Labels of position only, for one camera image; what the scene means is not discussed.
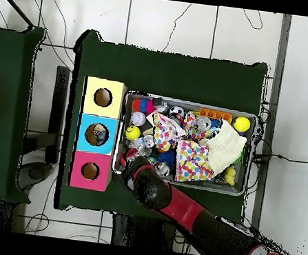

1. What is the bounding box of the black floor cable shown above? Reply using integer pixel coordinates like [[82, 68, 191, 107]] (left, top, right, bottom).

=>
[[251, 150, 308, 171]]

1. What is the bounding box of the silver and blue can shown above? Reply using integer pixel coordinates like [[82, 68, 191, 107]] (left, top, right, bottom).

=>
[[152, 159, 173, 180]]

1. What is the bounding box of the shallow clear bin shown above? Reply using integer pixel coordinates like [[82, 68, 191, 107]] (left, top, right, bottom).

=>
[[110, 89, 260, 198]]

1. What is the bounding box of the black flat panel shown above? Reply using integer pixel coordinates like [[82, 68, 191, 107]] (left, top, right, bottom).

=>
[[44, 65, 72, 165]]

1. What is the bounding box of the yellow smiley ball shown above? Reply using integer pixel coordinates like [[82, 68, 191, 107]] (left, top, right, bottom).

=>
[[124, 123, 143, 143]]

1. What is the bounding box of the rainbow spiky toy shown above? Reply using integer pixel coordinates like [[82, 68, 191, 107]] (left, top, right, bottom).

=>
[[131, 97, 158, 116]]

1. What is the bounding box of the crushed silver can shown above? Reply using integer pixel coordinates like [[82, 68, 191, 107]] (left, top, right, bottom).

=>
[[194, 114, 214, 134]]

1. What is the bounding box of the green covered side table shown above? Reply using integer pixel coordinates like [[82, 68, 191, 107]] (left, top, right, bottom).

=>
[[0, 22, 48, 204]]

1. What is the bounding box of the large polka dot cloth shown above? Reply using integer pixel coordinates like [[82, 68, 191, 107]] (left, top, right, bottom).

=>
[[172, 138, 218, 187]]

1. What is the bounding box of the black and white soccer ball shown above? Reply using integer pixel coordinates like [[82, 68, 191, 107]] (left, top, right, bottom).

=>
[[168, 104, 187, 121]]

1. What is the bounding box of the white baseball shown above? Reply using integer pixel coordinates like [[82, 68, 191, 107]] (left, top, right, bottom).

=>
[[130, 110, 147, 128]]

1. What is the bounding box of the wooden box with three holes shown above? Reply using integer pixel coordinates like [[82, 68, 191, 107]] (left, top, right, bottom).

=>
[[68, 75, 129, 194]]

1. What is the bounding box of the yellow rubber duck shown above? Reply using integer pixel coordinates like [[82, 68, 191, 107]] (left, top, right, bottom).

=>
[[222, 165, 238, 187]]

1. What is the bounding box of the cream muslin cloth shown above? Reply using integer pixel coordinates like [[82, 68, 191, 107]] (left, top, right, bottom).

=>
[[203, 117, 250, 178]]

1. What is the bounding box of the grey floor stand base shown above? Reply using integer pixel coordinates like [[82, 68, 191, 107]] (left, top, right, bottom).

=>
[[15, 130, 59, 194]]

